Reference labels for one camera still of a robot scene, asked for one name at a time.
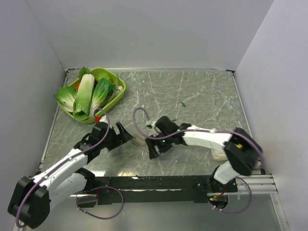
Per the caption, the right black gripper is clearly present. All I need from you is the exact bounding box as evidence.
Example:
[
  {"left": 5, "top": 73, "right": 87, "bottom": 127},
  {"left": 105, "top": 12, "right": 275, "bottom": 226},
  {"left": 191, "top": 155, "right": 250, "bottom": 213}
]
[{"left": 146, "top": 130, "right": 174, "bottom": 159}]

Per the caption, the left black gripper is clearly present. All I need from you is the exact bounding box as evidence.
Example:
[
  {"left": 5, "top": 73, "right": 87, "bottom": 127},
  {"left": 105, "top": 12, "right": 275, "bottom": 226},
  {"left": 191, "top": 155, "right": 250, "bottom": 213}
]
[{"left": 99, "top": 122, "right": 133, "bottom": 151}]

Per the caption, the beige remote control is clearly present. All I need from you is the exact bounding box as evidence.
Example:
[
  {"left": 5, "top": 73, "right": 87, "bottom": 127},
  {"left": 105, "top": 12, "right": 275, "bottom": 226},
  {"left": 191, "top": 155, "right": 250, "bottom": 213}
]
[{"left": 131, "top": 136, "right": 149, "bottom": 152}]

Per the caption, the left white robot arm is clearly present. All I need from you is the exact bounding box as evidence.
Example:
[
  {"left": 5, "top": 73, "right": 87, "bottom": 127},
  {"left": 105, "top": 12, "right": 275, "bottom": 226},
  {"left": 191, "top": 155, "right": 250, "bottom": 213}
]
[{"left": 8, "top": 122, "right": 134, "bottom": 229}]

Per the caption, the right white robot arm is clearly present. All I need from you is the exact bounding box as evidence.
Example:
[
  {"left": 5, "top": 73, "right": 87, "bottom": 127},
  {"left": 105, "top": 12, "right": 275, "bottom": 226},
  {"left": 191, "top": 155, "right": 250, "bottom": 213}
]
[{"left": 145, "top": 116, "right": 263, "bottom": 192}]

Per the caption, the green plastic basket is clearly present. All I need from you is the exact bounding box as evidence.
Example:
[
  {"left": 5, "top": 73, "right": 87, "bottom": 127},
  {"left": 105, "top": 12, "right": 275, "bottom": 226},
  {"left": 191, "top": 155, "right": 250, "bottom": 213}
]
[{"left": 59, "top": 67, "right": 126, "bottom": 124}]

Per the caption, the green bok choy right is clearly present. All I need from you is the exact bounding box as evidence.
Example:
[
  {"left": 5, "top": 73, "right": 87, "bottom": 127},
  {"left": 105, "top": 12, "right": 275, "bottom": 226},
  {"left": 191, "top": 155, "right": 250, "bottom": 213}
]
[{"left": 89, "top": 78, "right": 115, "bottom": 117}]

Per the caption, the long white green cabbage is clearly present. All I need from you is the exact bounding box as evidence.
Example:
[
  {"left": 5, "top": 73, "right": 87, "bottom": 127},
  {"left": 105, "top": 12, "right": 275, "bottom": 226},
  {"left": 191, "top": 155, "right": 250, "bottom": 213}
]
[{"left": 73, "top": 74, "right": 95, "bottom": 121}]

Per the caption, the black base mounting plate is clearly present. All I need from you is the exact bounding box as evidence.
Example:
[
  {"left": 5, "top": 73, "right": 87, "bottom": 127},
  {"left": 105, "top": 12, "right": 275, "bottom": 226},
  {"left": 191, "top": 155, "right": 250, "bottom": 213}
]
[{"left": 81, "top": 175, "right": 238, "bottom": 205}]

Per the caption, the yellow napa cabbage toy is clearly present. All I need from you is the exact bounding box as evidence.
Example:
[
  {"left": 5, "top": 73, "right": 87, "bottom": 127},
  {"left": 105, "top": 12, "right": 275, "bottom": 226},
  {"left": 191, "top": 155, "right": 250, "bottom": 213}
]
[{"left": 210, "top": 141, "right": 243, "bottom": 161}]

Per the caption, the green lettuce leaf left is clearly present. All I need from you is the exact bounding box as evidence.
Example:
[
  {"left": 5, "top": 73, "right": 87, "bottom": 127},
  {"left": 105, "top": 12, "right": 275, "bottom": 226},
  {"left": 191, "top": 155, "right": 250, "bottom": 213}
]
[{"left": 53, "top": 85, "right": 77, "bottom": 113}]

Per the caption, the aluminium rail frame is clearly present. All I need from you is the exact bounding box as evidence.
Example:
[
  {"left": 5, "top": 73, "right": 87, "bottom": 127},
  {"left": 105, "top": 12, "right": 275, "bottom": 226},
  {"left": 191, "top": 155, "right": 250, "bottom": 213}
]
[{"left": 12, "top": 68, "right": 289, "bottom": 231}]

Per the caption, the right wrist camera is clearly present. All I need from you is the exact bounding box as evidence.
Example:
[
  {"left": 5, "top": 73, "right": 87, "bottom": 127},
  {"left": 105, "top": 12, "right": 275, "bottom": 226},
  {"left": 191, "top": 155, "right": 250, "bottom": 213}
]
[{"left": 146, "top": 120, "right": 159, "bottom": 136}]

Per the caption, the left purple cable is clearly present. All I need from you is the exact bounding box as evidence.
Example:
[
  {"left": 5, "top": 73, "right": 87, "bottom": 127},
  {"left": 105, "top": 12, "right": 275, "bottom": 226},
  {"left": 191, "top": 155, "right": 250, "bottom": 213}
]
[{"left": 15, "top": 107, "right": 125, "bottom": 228}]

